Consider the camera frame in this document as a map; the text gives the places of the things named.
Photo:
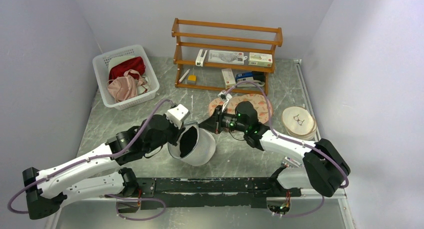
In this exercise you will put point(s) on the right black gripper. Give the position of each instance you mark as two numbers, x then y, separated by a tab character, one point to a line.
214	124

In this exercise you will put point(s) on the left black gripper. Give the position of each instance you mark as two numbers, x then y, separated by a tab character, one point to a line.
177	133

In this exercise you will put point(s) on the white mesh laundry bag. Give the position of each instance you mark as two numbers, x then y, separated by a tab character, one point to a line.
195	146

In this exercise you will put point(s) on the black bra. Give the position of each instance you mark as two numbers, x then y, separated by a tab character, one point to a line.
188	141

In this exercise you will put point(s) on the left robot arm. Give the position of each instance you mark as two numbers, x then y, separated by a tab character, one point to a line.
100	171

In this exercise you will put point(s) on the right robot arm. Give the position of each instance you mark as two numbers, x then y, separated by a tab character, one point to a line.
323	168

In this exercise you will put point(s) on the pink floral laundry bag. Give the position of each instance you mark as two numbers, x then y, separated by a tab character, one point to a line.
258	102

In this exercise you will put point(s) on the pink bra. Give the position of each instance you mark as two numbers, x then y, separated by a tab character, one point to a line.
126	87

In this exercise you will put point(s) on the white plastic laundry basket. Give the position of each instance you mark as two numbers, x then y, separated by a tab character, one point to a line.
100	66

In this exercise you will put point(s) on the yellow grey eraser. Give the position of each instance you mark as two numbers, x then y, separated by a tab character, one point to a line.
191	79

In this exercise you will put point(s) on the white tall box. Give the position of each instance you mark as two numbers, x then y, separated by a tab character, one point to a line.
228	77

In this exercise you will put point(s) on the white pen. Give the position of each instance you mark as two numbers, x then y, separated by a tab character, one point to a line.
184	75

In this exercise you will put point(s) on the white stapler on shelf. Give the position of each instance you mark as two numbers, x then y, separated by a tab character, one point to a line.
201	56

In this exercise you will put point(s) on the wooden shelf rack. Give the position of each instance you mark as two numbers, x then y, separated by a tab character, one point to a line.
213	45

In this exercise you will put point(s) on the flat packaged item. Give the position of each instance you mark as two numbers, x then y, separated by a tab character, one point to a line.
226	57

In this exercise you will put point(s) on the red garment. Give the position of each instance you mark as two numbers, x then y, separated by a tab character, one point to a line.
134	65

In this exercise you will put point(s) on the green white box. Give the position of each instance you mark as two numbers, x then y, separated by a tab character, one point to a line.
260	59

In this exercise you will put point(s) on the marker pen set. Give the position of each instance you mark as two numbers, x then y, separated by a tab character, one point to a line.
291	163

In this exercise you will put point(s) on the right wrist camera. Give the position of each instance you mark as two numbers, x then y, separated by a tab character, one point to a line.
225	97

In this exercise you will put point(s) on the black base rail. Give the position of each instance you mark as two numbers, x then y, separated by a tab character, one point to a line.
210	192

